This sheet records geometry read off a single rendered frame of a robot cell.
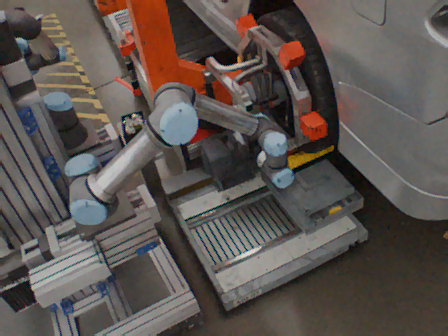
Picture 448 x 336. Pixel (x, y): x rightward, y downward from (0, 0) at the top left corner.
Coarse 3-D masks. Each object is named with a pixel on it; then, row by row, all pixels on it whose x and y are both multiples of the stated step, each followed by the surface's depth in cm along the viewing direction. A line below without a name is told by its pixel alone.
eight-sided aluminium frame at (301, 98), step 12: (252, 36) 198; (264, 36) 191; (276, 36) 190; (240, 48) 217; (252, 48) 218; (276, 48) 183; (276, 60) 185; (288, 72) 182; (288, 84) 183; (300, 84) 183; (300, 96) 181; (300, 108) 184; (300, 132) 191; (288, 144) 207; (300, 144) 195
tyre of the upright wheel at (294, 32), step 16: (272, 16) 195; (288, 16) 193; (304, 16) 191; (288, 32) 185; (304, 32) 184; (304, 48) 180; (320, 48) 182; (256, 64) 230; (304, 64) 183; (320, 64) 180; (320, 80) 179; (320, 96) 181; (272, 112) 235; (320, 112) 186; (336, 112) 186; (336, 128) 191; (304, 144) 212; (320, 144) 197
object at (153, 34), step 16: (128, 0) 205; (144, 0) 202; (160, 0) 206; (144, 16) 206; (160, 16) 210; (144, 32) 210; (160, 32) 214; (144, 48) 215; (160, 48) 219; (144, 64) 226; (160, 64) 223; (176, 64) 228; (160, 80) 228; (176, 80) 232
